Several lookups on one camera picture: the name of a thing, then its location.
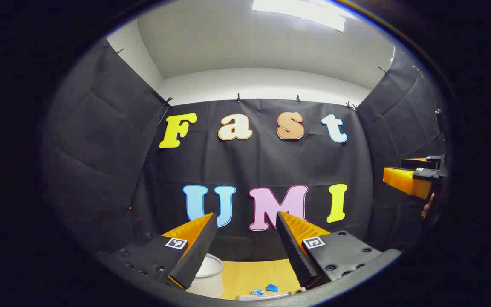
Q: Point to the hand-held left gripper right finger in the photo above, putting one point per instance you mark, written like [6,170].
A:
[296,256]

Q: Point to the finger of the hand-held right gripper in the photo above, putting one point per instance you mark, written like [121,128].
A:
[426,173]
[420,163]

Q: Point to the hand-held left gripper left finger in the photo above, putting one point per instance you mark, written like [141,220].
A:
[198,251]

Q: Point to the white ribbed garbage bin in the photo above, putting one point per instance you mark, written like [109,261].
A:
[209,277]

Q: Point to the dark blue paper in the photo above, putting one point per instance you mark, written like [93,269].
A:
[272,288]

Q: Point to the purple plastic dustpan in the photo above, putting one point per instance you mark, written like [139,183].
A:
[267,296]

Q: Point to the light blue paper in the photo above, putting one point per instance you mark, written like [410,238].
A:
[257,292]

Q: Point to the wooden desktop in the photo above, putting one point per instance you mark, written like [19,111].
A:
[249,275]

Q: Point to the ceiling light panel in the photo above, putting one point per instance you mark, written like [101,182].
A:
[301,10]

